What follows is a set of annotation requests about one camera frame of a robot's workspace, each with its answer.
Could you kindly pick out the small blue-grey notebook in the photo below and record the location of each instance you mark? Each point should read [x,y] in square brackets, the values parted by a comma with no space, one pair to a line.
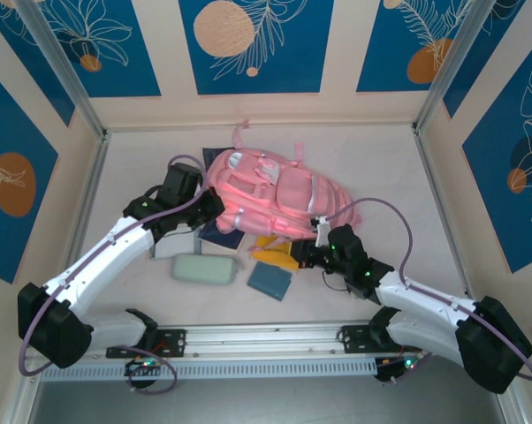
[269,281]

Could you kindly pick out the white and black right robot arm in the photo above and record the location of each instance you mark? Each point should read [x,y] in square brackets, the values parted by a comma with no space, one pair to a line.
[425,296]

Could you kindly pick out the pink backpack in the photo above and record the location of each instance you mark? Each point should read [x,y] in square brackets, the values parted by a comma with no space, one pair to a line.
[270,194]

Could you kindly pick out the aluminium side rail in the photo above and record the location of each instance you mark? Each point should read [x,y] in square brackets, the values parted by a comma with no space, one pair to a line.
[443,212]
[91,185]

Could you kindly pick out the aluminium frame post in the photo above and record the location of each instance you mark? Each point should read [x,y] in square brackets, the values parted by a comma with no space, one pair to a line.
[58,66]
[456,66]

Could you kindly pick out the grey-green pencil case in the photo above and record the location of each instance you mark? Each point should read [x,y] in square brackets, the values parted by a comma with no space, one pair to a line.
[202,269]

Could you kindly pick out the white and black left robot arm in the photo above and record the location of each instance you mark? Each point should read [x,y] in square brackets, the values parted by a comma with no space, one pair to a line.
[116,247]

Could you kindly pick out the white grey-spined notebook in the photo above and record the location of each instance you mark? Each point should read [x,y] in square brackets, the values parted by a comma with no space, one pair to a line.
[175,246]

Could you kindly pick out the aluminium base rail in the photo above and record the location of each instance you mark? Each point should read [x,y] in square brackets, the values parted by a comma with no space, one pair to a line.
[266,338]

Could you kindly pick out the navy notebook cream edge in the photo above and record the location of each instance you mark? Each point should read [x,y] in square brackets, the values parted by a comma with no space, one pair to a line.
[222,240]

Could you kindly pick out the yellow notebook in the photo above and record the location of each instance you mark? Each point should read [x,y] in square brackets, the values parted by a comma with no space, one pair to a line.
[272,252]

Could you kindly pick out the navy printed booklet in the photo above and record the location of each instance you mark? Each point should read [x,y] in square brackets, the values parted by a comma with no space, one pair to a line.
[213,155]

